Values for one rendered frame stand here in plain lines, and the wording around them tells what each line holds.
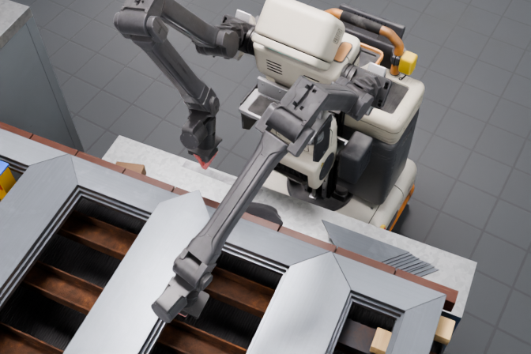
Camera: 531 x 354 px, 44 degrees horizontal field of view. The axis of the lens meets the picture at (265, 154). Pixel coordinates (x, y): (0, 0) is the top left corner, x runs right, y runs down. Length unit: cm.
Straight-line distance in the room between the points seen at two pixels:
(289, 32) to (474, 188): 166
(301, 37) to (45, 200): 93
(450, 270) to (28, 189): 133
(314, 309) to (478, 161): 167
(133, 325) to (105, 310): 9
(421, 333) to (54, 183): 117
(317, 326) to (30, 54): 141
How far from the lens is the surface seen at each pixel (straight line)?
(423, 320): 187
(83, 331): 189
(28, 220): 211
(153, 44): 160
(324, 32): 176
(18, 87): 253
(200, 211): 200
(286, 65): 191
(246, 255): 194
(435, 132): 337
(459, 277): 216
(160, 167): 235
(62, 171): 218
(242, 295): 206
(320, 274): 189
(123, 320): 187
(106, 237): 222
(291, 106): 140
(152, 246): 196
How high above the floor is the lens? 254
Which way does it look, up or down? 53 degrees down
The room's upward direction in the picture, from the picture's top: 1 degrees counter-clockwise
